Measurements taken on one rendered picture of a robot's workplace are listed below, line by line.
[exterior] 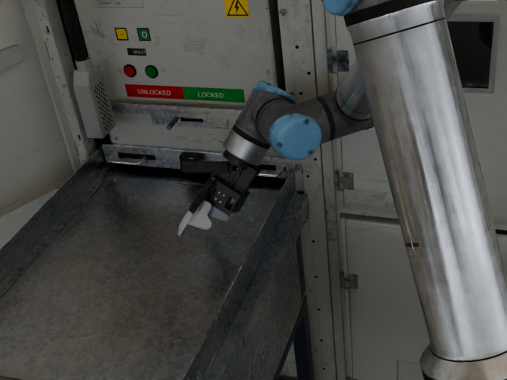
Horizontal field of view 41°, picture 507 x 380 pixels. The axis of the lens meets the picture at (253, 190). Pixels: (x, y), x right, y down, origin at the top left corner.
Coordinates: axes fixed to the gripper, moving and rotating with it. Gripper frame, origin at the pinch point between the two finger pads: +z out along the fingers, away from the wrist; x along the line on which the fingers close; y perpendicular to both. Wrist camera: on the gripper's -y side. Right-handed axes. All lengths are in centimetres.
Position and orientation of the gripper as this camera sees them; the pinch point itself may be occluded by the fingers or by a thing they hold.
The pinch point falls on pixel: (188, 229)
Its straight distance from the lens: 152.1
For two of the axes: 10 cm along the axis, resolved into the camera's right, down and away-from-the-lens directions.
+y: 8.3, 5.3, -1.9
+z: -4.8, 8.5, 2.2
